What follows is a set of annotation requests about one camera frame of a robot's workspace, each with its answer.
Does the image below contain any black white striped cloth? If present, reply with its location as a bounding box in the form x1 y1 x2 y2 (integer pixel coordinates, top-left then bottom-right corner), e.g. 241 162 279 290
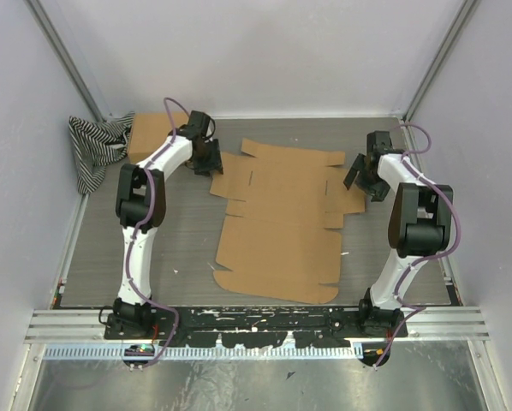
68 112 135 194

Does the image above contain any aluminium front rail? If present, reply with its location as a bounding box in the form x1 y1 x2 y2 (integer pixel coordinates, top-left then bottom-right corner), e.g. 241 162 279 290
25 306 489 348

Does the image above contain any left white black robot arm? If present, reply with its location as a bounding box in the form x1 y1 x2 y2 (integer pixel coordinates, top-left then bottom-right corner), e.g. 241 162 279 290
106 110 223 340

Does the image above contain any aluminium corner post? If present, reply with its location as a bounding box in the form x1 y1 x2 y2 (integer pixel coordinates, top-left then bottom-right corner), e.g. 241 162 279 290
402 0 480 121
25 1 112 121

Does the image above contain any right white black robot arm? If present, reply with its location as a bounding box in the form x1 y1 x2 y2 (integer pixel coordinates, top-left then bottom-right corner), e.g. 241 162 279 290
343 131 459 338

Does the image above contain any right aluminium corner post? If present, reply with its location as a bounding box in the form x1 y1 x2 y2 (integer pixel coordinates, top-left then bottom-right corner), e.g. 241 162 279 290
402 0 480 121

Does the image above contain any left aluminium corner post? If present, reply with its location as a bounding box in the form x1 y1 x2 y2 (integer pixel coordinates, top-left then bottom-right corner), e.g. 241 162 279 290
25 1 112 121

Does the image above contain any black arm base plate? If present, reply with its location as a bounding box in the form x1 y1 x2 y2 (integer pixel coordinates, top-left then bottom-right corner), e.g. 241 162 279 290
99 306 408 348

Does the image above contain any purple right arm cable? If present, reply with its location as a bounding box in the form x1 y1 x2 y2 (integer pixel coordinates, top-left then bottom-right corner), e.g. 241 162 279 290
373 122 461 371

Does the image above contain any brown cardboard box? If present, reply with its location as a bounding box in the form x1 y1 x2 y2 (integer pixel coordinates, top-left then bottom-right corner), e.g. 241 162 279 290
127 112 192 164

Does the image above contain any slotted grey cable duct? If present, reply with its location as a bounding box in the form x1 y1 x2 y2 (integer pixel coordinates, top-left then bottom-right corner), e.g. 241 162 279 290
42 343 363 361

